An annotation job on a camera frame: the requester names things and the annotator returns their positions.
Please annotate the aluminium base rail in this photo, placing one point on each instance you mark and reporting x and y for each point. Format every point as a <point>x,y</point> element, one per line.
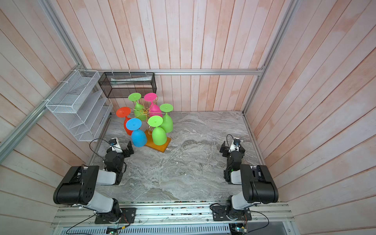
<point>178,218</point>

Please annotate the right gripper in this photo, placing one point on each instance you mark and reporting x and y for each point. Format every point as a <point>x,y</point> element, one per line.
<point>226,150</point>

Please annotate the pink wine glass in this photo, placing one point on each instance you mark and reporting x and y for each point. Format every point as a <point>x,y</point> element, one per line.
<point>154,109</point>

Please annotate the red wine glass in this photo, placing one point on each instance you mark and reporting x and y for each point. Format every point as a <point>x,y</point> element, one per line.
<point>124,112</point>

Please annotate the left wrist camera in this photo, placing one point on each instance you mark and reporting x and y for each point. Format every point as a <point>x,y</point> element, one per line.
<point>115,146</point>

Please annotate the white wire mesh shelf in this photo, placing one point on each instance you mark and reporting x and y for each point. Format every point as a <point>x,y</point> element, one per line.
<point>79,107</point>

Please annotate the gold wire wine glass rack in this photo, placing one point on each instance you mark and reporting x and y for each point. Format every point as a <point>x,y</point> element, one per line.
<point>148,130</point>

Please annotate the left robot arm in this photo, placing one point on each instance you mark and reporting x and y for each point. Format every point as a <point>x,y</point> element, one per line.
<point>78,187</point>

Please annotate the black mesh basket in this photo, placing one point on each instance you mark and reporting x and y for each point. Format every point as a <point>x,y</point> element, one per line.
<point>116,85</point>

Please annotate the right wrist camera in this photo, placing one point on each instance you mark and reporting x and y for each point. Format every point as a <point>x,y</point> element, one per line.
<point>236,144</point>

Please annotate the blue wine glass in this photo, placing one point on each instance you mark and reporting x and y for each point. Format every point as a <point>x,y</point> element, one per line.
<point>138,136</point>

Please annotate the green wine glass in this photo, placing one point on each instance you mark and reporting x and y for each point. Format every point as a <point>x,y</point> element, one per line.
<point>158,134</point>
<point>139,110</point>
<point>167,124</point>

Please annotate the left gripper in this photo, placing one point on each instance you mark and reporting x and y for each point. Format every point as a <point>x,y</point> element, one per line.
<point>126,151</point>

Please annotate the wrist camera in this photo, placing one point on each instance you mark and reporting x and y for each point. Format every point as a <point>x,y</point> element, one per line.
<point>115,146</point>
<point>236,144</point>

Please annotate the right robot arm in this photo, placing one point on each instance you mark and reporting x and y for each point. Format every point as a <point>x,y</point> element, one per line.
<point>258,186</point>

